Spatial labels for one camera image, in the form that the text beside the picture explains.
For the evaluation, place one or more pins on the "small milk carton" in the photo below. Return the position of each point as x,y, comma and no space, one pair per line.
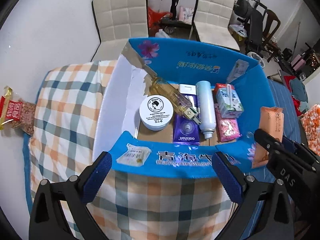
228,102

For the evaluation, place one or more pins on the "round waste bin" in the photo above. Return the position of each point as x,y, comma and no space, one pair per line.
256,58

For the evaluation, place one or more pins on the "white padded chair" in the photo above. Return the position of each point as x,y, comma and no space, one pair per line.
120,15
215,10

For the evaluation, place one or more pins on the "black weight bench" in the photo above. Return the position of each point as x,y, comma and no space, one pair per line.
252,22

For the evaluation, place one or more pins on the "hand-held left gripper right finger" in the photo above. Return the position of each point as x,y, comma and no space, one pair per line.
227,177

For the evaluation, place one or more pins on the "red plastic bag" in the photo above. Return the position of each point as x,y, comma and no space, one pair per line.
155,17

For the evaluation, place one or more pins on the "plaid checked cloth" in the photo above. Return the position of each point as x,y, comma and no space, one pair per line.
62,120

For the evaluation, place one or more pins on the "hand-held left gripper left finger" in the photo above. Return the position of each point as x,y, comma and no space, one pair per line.
100,177

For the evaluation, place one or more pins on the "white plastic bag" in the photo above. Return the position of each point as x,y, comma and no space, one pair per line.
237,29

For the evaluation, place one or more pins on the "translucent plastic bag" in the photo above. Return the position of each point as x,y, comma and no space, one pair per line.
161,33

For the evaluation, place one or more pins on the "dark wooden chair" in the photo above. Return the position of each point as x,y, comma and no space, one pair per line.
271,22

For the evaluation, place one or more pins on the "pink patterned box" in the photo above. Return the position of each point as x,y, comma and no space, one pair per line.
186,13

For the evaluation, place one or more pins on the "amber liquid bottle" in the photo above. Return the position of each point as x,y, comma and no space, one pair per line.
167,90

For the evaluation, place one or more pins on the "pink tissue packet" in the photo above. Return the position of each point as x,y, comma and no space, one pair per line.
228,129

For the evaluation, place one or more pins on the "orange floral quilt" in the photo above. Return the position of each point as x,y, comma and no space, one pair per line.
312,127

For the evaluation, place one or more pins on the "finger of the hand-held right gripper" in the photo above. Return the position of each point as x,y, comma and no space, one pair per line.
268,141
288,142

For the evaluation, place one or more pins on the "purple toothpaste box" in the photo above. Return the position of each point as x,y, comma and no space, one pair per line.
186,131

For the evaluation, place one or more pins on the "blue striped cloth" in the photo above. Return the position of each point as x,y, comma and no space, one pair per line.
280,97

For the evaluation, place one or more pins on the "white spray can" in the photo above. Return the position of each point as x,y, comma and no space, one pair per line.
206,105

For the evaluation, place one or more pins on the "orange wet wipes packet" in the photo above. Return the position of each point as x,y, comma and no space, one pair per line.
269,120

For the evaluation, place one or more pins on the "bag of peanuts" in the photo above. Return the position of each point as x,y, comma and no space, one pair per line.
22,115

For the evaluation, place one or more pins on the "black dumbbell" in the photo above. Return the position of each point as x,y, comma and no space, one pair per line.
172,26

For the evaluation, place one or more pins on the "blue cardboard box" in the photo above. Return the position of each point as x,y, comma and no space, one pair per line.
175,160

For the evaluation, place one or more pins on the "pink suitcase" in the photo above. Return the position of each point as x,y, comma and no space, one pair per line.
299,62

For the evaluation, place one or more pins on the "white cream jar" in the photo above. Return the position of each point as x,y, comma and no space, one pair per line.
156,112

